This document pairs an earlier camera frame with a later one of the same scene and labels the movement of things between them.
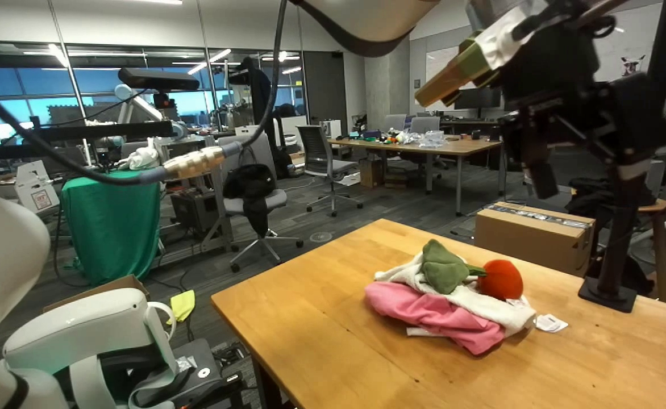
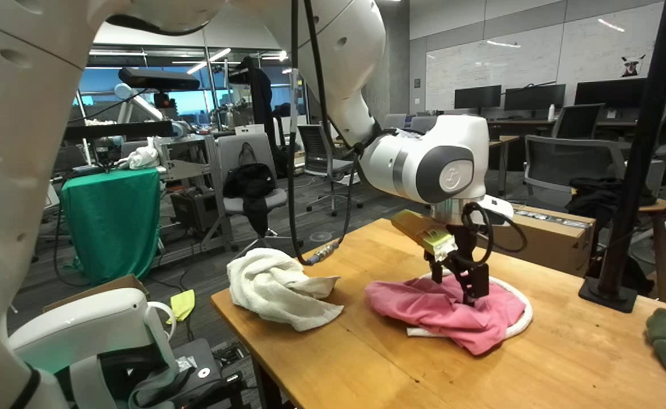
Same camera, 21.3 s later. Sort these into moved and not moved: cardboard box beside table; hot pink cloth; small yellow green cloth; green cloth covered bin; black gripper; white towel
Moved: black gripper; white towel
Not moved: small yellow green cloth; hot pink cloth; cardboard box beside table; green cloth covered bin
